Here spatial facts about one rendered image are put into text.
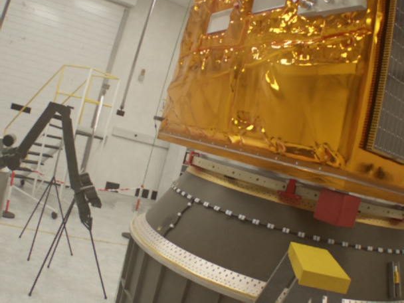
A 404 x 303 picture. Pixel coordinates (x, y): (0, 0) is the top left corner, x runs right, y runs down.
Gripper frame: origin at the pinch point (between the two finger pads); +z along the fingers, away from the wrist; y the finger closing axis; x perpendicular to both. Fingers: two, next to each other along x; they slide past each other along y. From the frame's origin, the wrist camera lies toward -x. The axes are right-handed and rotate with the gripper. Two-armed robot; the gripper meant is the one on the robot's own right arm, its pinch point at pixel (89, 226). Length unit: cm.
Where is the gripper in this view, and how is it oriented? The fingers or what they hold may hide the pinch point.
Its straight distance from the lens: 218.4
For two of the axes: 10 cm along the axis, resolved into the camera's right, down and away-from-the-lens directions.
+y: -3.2, -0.7, 9.4
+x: -9.2, 2.7, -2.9
